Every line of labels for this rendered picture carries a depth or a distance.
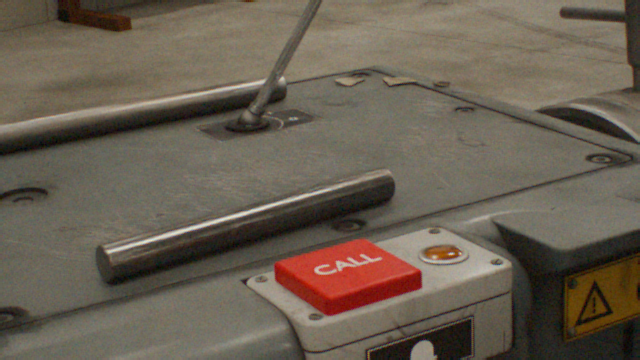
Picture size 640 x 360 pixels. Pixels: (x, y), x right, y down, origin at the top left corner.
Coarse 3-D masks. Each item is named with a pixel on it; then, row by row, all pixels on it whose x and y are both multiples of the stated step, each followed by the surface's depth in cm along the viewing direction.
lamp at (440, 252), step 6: (438, 246) 70; (444, 246) 70; (450, 246) 70; (426, 252) 69; (432, 252) 69; (438, 252) 69; (444, 252) 69; (450, 252) 69; (456, 252) 69; (432, 258) 68; (438, 258) 68; (444, 258) 68; (450, 258) 68
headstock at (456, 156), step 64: (384, 64) 114; (192, 128) 97; (320, 128) 95; (384, 128) 94; (448, 128) 93; (512, 128) 92; (576, 128) 91; (0, 192) 84; (64, 192) 84; (128, 192) 83; (192, 192) 82; (256, 192) 81; (448, 192) 79; (512, 192) 79; (576, 192) 78; (0, 256) 73; (64, 256) 72; (256, 256) 71; (512, 256) 70; (0, 320) 65; (64, 320) 64; (128, 320) 63; (192, 320) 63; (256, 320) 63; (512, 320) 69; (576, 320) 75
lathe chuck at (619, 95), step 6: (612, 90) 111; (618, 90) 109; (624, 90) 109; (588, 96) 108; (594, 96) 107; (600, 96) 107; (606, 96) 106; (612, 96) 106; (618, 96) 106; (624, 96) 105; (630, 96) 105; (636, 96) 105; (624, 102) 104; (630, 102) 104; (636, 102) 104; (636, 108) 103
